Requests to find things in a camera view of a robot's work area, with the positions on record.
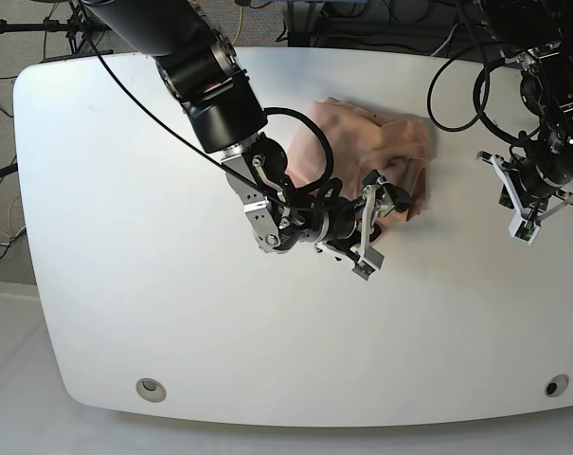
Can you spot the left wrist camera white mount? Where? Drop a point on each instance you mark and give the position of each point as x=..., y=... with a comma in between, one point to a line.
x=525, y=229

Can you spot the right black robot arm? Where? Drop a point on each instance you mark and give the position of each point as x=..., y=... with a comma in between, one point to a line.
x=199, y=67

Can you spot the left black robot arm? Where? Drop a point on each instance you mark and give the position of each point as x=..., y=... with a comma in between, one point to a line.
x=539, y=36

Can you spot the peach T-shirt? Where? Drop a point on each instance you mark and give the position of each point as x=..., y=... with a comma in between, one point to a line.
x=398, y=146

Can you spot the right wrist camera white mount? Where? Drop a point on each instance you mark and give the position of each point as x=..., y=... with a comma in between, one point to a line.
x=357, y=247

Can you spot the left table grommet hole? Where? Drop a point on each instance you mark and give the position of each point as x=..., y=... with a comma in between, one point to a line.
x=150, y=390

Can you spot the black tripod stand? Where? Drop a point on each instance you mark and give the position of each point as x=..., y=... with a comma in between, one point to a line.
x=77, y=28

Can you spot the table grommet hole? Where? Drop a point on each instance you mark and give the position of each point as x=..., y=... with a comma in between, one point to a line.
x=150, y=390
x=557, y=385

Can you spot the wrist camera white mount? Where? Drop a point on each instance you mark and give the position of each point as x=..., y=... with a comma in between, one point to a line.
x=525, y=229
x=357, y=247

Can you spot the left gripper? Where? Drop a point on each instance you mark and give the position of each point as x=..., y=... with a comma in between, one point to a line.
x=526, y=191

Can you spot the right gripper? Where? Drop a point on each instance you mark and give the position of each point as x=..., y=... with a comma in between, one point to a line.
x=349, y=227

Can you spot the right table grommet hole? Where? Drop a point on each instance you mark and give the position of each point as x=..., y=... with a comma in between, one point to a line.
x=557, y=385

